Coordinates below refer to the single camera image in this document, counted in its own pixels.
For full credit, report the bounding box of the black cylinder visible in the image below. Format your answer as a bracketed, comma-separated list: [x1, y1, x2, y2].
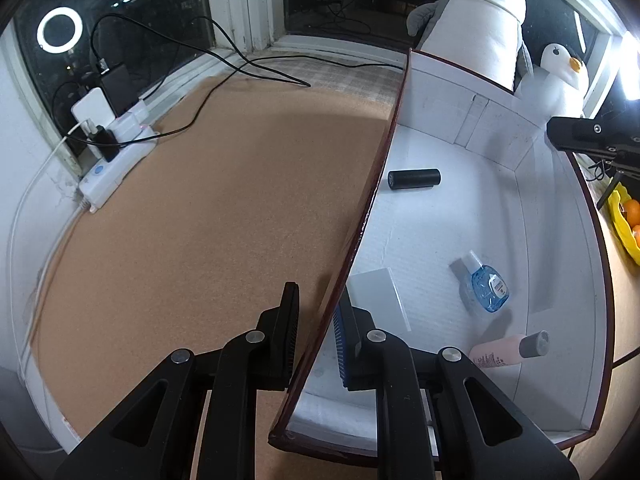
[387, 167, 442, 192]

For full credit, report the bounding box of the small blue liquid bottle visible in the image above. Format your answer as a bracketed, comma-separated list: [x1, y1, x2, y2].
[449, 250, 512, 313]

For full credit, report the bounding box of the white window frame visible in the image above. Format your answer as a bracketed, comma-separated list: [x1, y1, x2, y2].
[0, 0, 640, 111]

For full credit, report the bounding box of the pink bottle with grey cap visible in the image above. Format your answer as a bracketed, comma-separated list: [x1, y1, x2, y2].
[469, 330, 551, 368]

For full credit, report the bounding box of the small penguin plush toy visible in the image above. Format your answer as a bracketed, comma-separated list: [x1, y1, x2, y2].
[515, 42, 591, 121]

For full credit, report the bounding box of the white plugged charger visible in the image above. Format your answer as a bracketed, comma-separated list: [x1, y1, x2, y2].
[71, 87, 118, 133]

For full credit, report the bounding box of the red and white cardboard box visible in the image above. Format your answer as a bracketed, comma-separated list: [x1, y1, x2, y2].
[267, 47, 616, 463]

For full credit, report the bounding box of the large penguin plush toy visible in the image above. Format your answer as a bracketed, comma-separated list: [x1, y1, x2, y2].
[406, 0, 536, 93]

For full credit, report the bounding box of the white cable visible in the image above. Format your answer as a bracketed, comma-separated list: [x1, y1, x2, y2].
[7, 120, 93, 386]

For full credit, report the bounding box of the white power strip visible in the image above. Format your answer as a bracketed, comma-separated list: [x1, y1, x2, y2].
[79, 110, 161, 213]

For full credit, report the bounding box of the yellow fruit bowl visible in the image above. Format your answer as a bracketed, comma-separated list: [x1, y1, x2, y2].
[607, 182, 640, 266]

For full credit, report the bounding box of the black plug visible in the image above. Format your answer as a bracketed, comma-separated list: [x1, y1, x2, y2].
[90, 127, 121, 161]

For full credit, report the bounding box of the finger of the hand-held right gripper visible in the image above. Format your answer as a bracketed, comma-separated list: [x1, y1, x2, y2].
[546, 116, 640, 176]

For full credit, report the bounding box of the black ring light cable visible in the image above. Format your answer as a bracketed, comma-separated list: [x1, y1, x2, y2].
[582, 157, 613, 181]

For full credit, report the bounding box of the checkered mat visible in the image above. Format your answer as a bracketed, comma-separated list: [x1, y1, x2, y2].
[210, 55, 406, 111]

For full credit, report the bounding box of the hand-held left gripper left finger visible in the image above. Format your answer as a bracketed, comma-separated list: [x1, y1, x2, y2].
[52, 281, 301, 480]

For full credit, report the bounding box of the white ring light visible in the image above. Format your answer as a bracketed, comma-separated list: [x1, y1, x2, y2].
[620, 30, 640, 101]

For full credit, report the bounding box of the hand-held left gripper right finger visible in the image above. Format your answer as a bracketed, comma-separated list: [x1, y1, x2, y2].
[332, 300, 578, 480]

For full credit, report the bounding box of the black cable with loose end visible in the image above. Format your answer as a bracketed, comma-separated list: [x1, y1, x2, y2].
[92, 12, 313, 88]

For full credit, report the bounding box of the black power adapter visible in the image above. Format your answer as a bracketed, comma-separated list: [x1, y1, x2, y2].
[97, 64, 141, 116]

